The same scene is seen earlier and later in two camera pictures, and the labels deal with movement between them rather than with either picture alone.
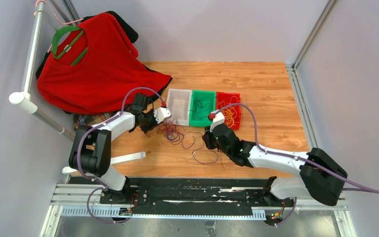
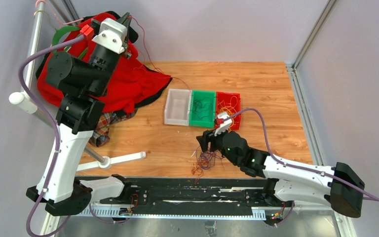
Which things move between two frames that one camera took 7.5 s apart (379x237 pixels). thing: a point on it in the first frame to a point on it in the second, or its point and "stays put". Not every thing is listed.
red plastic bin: [232, 113] stays put
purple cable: [176, 135] to [207, 158]
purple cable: [202, 106] stays put
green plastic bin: [203, 102] stays put
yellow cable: [229, 111] stays put
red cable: [172, 130] to [206, 160]
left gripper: [146, 130] to [126, 21]
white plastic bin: [179, 101] stays put
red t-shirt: [94, 65] stays put
